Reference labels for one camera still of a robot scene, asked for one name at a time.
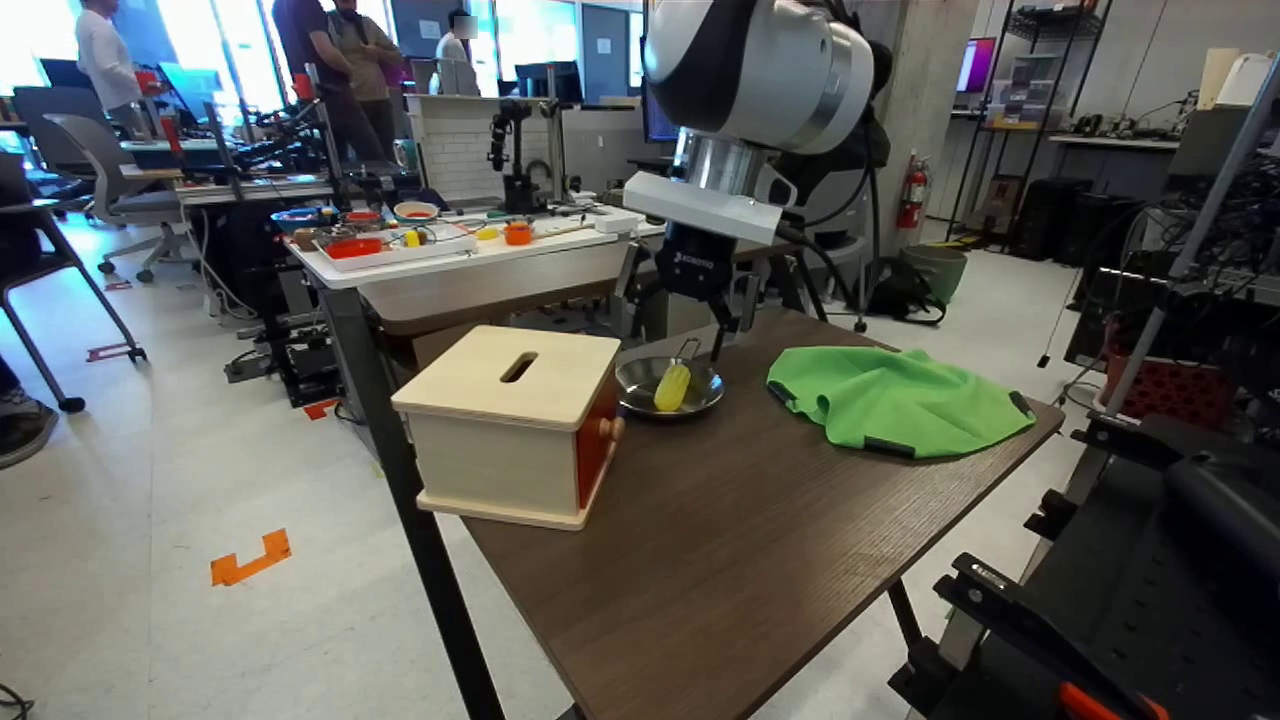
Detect black bag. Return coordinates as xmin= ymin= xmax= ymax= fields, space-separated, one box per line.
xmin=863 ymin=243 xmax=972 ymax=332

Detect black metal cart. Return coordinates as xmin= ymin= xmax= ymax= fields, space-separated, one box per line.
xmin=888 ymin=408 xmax=1280 ymax=720

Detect grey swivel chair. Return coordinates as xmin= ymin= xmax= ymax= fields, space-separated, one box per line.
xmin=21 ymin=107 xmax=207 ymax=291

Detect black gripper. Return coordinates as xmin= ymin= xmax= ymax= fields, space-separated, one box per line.
xmin=656 ymin=216 xmax=771 ymax=368

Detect cream wooden slot box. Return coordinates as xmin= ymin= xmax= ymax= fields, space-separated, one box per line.
xmin=387 ymin=320 xmax=629 ymax=535

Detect metal bowl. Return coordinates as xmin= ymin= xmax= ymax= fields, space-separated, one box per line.
xmin=614 ymin=332 xmax=734 ymax=425

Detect grey metal pole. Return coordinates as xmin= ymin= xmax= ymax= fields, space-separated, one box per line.
xmin=1101 ymin=54 xmax=1280 ymax=415

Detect orange tray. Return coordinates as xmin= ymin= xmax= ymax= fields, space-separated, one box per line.
xmin=322 ymin=233 xmax=398 ymax=262

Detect person in light shirt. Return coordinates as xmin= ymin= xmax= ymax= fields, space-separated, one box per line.
xmin=427 ymin=9 xmax=485 ymax=99

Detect red fire extinguisher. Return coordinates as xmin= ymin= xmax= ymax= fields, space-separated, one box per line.
xmin=892 ymin=147 xmax=938 ymax=235

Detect white table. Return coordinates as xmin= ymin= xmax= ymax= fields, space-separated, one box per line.
xmin=280 ymin=194 xmax=672 ymax=326

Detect black folding stand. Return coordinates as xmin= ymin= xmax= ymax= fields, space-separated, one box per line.
xmin=0 ymin=147 xmax=158 ymax=419

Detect red crate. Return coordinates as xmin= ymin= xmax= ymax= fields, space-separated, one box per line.
xmin=1101 ymin=349 xmax=1250 ymax=430

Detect standing person dark clothes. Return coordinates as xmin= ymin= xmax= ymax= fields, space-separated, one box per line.
xmin=270 ymin=0 xmax=359 ymax=176

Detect green cloth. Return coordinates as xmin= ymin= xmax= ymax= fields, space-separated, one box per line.
xmin=765 ymin=342 xmax=1039 ymax=465

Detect person in white shirt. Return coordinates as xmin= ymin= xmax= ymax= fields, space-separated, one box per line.
xmin=71 ymin=0 xmax=150 ymax=138

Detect standing person tan jacket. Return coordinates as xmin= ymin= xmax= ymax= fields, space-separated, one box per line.
xmin=325 ymin=0 xmax=411 ymax=168

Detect black shelf rack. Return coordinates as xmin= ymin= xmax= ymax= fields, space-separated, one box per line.
xmin=941 ymin=0 xmax=1113 ymax=259

